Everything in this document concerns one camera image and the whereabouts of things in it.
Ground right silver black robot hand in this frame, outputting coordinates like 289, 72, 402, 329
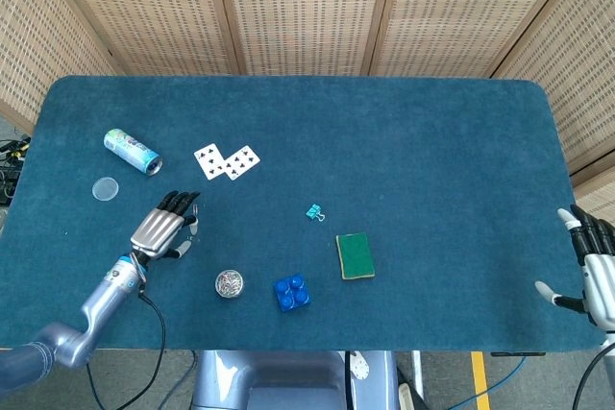
534, 203, 615, 334

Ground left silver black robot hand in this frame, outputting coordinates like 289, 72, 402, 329
129, 190, 202, 261

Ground clear round paperclip container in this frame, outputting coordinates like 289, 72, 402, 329
213, 269, 245, 301

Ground clear round plastic lid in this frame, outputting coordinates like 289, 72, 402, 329
91, 177, 120, 203

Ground blue printed drink can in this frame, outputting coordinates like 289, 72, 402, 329
103, 128, 163, 177

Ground playing cards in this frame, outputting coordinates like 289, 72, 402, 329
223, 144, 262, 181

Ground blue plastic building block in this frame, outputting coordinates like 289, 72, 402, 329
272, 273, 312, 314

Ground grey blue robot torso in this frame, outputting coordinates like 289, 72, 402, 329
190, 350, 400, 410

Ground green yellow sponge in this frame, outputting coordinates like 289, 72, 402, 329
334, 231, 377, 281

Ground woven bamboo screen panel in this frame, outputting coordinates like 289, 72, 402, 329
45, 0, 247, 77
368, 0, 603, 79
0, 0, 121, 135
210, 0, 401, 77
493, 0, 615, 219

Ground white perforated plate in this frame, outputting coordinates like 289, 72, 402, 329
348, 350, 372, 382

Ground blue carpet table mat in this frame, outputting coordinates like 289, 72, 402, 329
0, 74, 607, 353

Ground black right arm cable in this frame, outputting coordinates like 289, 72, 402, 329
575, 340, 615, 410

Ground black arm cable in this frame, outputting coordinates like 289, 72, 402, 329
575, 340, 615, 410
85, 284, 168, 410

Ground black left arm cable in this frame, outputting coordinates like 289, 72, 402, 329
85, 284, 168, 410

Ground blue floor cable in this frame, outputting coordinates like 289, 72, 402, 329
446, 355, 529, 410

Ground black cable bundle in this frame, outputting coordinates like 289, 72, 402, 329
0, 134, 31, 205

